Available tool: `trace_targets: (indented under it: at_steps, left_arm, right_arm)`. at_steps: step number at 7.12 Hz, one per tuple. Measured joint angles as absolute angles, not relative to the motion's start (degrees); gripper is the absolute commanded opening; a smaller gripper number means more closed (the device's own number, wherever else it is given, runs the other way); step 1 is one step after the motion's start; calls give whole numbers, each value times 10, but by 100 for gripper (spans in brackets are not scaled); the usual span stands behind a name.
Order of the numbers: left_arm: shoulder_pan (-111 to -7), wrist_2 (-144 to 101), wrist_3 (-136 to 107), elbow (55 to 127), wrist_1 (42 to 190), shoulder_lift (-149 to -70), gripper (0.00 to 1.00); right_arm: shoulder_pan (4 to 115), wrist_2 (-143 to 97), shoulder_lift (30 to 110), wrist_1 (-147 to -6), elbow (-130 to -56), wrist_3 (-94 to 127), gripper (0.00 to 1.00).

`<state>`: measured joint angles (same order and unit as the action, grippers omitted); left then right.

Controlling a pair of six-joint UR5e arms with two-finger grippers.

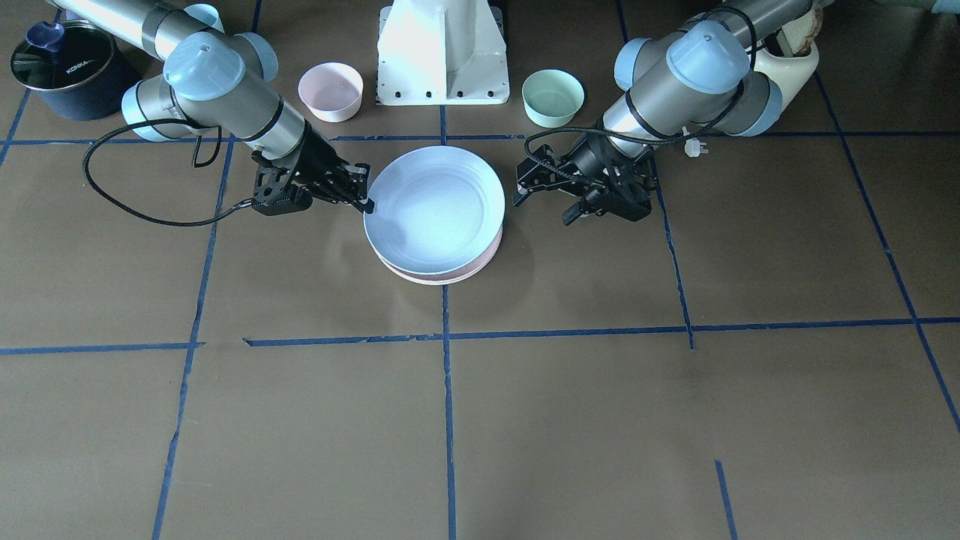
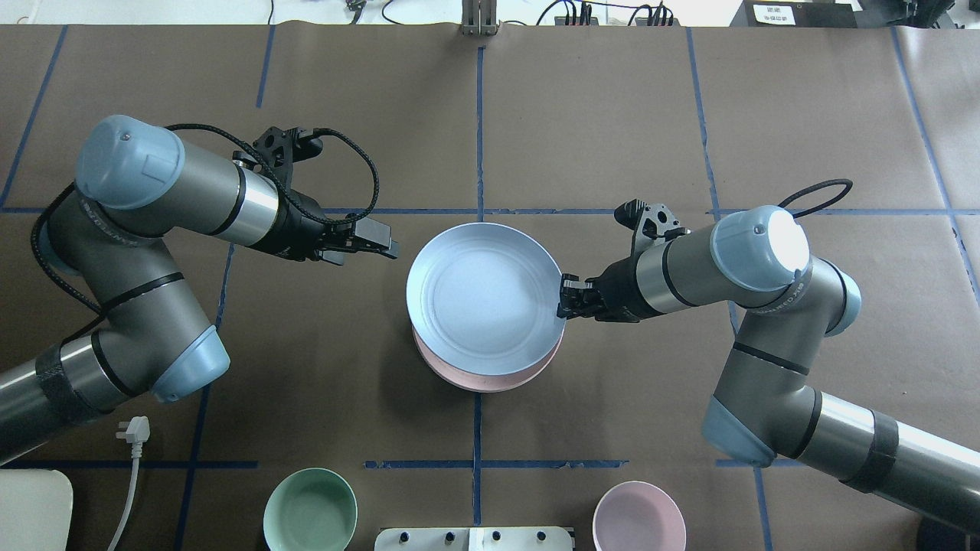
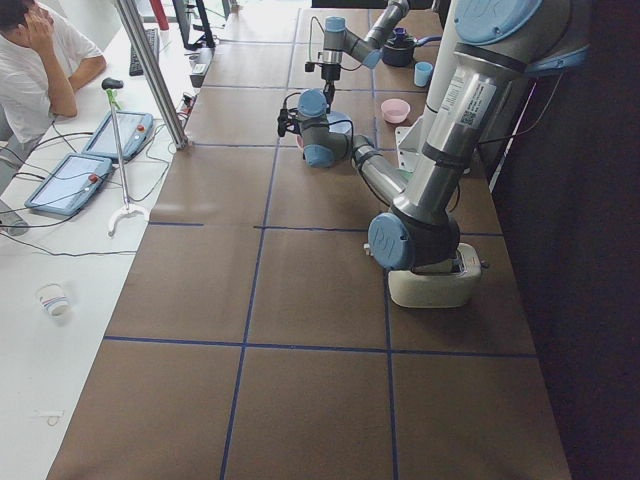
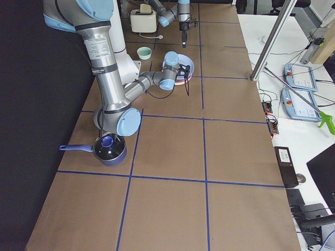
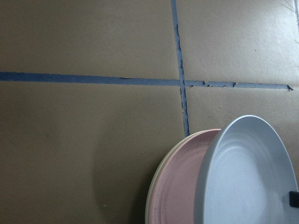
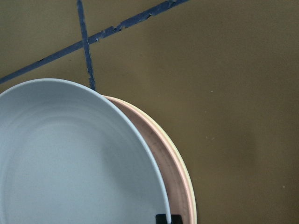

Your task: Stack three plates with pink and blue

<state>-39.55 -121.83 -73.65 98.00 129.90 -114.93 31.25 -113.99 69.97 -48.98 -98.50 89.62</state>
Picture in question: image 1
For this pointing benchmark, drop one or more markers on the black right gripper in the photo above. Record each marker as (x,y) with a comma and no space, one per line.
(320,166)

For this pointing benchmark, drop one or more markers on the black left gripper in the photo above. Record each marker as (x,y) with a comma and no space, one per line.
(590,161)

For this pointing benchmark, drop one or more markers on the blue plate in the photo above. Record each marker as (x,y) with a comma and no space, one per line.
(436,209)

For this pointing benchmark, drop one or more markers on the pink plate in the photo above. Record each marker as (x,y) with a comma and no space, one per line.
(451,277)

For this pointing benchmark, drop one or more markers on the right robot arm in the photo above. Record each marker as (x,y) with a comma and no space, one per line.
(215,80)

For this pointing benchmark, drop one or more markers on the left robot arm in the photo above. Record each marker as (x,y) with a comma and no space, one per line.
(703,74)

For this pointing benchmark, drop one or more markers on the green bowl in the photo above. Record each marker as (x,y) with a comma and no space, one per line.
(552,97)

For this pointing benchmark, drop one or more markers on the pink bowl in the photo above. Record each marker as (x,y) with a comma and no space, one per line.
(332,91)

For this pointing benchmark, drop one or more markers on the light blue cup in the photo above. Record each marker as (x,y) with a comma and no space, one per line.
(207,14)

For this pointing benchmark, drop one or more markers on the cream toaster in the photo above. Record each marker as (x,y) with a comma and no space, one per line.
(790,74)

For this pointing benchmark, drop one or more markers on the bread slice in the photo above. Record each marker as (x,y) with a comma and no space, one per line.
(796,38)

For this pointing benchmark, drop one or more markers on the dark blue saucepan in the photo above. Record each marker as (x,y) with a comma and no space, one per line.
(97,98)

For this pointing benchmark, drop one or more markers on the glass pot lid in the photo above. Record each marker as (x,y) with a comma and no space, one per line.
(59,56)

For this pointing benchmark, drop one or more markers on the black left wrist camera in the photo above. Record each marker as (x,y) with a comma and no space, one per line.
(622,190)

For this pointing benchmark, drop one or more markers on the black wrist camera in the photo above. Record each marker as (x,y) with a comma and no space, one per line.
(275,192)
(622,190)

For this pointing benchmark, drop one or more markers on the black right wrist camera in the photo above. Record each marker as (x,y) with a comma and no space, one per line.
(275,192)

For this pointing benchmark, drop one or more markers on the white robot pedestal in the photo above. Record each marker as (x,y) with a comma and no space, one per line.
(439,53)

